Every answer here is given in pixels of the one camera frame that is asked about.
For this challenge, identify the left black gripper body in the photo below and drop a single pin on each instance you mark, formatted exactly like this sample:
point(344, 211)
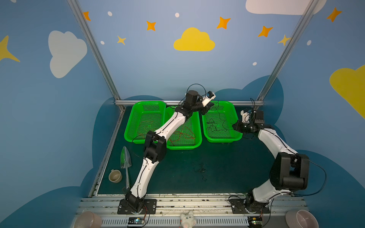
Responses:
point(206, 108)

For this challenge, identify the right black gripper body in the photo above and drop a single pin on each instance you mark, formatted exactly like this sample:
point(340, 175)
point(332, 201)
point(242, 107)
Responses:
point(241, 127)

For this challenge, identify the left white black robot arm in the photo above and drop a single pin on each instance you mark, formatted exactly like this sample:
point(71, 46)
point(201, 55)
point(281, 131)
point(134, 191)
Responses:
point(155, 145)

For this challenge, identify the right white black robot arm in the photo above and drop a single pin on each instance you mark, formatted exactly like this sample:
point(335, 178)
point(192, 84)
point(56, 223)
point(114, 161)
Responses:
point(290, 170)

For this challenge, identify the right green plastic basket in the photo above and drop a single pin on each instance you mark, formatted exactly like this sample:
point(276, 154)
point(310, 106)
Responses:
point(217, 123)

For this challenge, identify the green plastic basket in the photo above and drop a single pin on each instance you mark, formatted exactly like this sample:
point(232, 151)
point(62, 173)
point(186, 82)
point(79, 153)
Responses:
point(145, 116)
point(217, 123)
point(188, 136)

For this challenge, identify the middle green plastic basket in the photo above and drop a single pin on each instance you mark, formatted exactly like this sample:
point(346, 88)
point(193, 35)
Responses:
point(188, 136)

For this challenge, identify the left green plastic basket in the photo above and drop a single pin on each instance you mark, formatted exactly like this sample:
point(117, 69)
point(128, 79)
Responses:
point(145, 116)

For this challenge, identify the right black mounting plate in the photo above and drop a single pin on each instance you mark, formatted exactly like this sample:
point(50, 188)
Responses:
point(242, 206)

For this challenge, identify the black mounting plate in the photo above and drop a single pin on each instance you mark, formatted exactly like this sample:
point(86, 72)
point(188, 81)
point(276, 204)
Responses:
point(149, 206)
point(242, 206)

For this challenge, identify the green garden trowel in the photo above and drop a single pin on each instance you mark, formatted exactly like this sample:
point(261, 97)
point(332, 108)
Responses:
point(125, 163)

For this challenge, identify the right green circuit board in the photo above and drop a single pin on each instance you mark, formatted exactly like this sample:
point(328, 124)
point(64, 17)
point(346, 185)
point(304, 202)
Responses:
point(255, 221)

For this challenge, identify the green circuit board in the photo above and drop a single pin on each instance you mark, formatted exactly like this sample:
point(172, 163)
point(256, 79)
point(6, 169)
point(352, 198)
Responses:
point(255, 221)
point(138, 221)

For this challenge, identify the pink bowl right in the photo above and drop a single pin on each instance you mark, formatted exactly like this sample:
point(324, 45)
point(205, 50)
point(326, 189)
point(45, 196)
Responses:
point(301, 219)

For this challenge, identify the pink bowl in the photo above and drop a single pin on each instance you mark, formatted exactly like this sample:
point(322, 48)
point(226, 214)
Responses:
point(88, 220)
point(301, 219)

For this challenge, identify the white plush toy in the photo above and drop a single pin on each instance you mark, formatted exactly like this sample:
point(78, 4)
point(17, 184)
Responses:
point(187, 220)

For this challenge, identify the small beige cup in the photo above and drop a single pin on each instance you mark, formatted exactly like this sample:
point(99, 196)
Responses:
point(115, 176)

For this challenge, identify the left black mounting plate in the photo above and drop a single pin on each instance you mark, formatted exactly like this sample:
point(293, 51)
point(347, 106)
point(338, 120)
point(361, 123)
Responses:
point(149, 206)

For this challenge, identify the left green circuit board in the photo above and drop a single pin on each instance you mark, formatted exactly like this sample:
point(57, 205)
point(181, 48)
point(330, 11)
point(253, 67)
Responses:
point(138, 221)

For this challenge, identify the pink bowl left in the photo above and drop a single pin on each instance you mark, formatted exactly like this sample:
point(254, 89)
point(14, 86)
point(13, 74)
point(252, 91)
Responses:
point(88, 220)

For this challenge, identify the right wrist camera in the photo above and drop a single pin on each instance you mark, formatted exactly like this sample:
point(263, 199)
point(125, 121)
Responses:
point(246, 115)

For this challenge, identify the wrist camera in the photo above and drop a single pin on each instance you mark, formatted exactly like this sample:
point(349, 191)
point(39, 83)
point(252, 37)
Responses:
point(208, 98)
point(246, 115)

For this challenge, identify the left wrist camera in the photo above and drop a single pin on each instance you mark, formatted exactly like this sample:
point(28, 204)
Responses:
point(208, 98)

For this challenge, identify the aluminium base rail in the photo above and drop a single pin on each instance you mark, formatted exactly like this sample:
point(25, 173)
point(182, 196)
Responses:
point(210, 210)

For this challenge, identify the aluminium frame right post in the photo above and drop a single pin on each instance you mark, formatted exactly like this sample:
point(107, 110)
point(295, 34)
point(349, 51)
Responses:
point(298, 31)

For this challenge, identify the aluminium frame post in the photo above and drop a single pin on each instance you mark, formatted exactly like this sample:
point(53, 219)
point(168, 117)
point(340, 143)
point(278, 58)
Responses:
point(78, 13)
point(298, 31)

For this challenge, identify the aluminium frame left post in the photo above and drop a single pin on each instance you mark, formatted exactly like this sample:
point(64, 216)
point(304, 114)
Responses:
point(78, 13)

